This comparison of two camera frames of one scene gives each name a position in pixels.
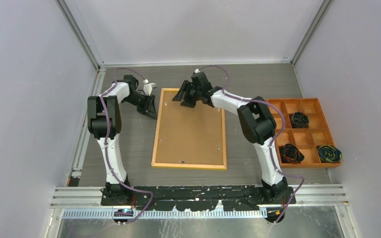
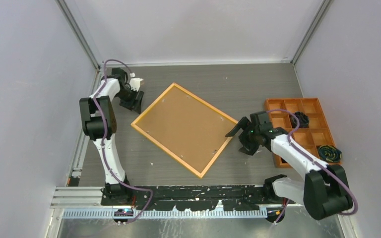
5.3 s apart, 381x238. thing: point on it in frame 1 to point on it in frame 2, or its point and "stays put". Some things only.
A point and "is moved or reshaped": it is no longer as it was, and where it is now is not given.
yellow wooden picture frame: (188, 137) is moved or reshaped
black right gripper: (185, 87) to (248, 148)
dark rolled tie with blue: (300, 120) stays put
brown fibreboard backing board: (187, 135) is moved or reshaped
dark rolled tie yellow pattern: (328, 153) stays put
